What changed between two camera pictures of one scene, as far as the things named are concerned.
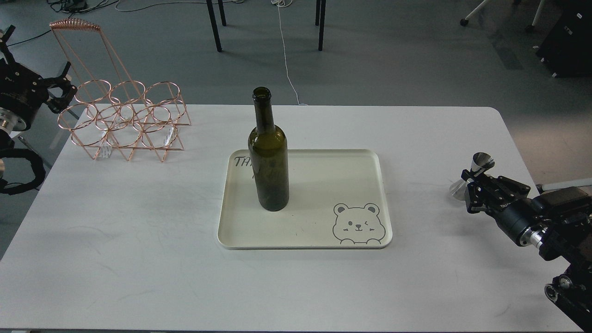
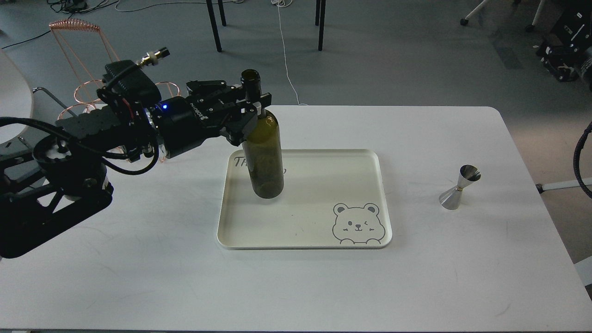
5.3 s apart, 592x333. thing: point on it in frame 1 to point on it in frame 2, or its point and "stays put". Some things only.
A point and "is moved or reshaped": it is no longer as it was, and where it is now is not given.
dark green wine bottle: x=268 y=149 is moved or reshaped
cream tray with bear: x=337 y=200 stays put
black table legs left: x=213 y=22 stays put
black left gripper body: x=23 y=93 to x=181 y=121
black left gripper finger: x=58 y=105 to x=247 y=118
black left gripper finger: x=62 y=82 to x=266 y=100
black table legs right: x=322 y=23 stays put
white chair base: x=529 y=27 stays put
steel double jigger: x=480 y=161 is moved or reshaped
